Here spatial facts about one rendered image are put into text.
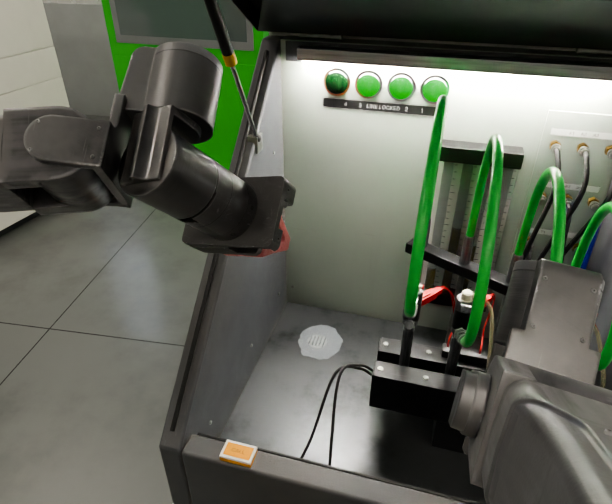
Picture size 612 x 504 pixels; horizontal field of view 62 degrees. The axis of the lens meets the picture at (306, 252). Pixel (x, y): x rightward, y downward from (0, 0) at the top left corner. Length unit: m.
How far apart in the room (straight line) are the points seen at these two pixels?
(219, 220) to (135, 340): 2.12
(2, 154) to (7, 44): 3.09
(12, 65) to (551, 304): 3.35
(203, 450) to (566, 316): 0.64
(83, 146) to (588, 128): 0.84
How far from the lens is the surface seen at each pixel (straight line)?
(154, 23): 3.54
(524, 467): 0.22
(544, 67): 0.96
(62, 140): 0.40
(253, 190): 0.46
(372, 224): 1.11
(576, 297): 0.35
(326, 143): 1.06
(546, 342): 0.34
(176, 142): 0.38
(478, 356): 0.96
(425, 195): 0.61
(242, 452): 0.84
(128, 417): 2.22
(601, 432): 0.22
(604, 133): 1.04
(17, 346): 2.71
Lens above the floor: 1.64
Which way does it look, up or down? 33 degrees down
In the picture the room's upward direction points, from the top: straight up
